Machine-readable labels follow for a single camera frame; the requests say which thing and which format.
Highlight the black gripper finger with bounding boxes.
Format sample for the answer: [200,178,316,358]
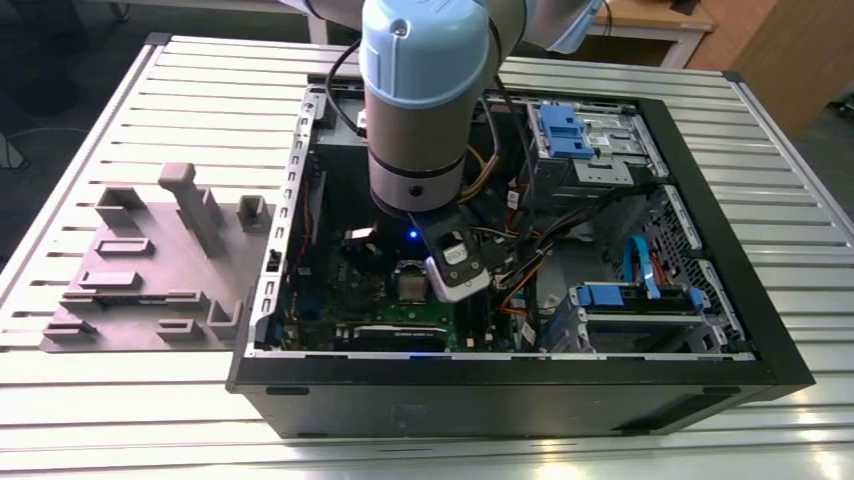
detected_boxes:
[340,225,376,251]

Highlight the CPU socket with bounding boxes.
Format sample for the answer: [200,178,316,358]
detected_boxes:
[391,264,433,310]

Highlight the silver black wrist webcam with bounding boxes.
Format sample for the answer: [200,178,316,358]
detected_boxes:
[407,209,492,305]

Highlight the gray power supply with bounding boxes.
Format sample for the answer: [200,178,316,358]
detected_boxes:
[312,97,372,231]

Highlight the green motherboard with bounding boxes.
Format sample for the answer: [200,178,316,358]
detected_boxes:
[285,224,535,351]

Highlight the black graphics card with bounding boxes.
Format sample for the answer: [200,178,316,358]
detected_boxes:
[332,323,449,351]

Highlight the gray parts rack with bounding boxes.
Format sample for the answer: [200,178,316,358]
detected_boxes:
[38,162,279,354]

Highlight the metal drive cage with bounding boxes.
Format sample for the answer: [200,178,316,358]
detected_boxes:
[519,102,672,211]

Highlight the hard disk in blue carrier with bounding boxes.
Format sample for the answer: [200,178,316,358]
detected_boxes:
[573,282,703,315]

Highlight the blue drive carrier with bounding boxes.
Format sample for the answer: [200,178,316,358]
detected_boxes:
[540,103,594,159]

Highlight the black PC case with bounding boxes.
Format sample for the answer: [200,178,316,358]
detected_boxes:
[224,73,816,441]

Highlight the metal disk bay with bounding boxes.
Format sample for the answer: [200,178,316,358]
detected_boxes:
[565,299,742,354]

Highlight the dark office chair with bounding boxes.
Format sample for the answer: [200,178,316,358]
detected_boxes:
[0,0,92,119]

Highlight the wooden cabinet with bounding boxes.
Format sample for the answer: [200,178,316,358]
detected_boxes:
[686,0,854,136]

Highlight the thin red wire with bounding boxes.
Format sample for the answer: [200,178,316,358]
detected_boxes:
[300,179,316,249]

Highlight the yellow black power wires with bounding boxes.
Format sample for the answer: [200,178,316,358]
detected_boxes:
[469,224,535,241]

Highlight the yellow wire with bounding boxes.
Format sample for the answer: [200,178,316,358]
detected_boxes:
[463,143,500,204]

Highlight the orange SATA cable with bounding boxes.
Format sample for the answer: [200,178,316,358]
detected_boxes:
[497,269,541,317]

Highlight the black wire bundle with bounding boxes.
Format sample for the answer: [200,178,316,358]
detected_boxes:
[496,187,659,291]

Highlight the blue plastic carrier rail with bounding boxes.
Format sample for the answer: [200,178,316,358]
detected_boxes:
[540,307,576,354]

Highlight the black camera cable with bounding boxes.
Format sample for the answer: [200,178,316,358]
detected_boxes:
[324,42,369,139]
[483,14,541,241]

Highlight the blue SATA cable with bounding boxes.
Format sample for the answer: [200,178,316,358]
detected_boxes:
[623,234,662,301]

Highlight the wooden desk white frame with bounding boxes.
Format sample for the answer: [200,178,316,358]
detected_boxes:
[85,0,719,69]

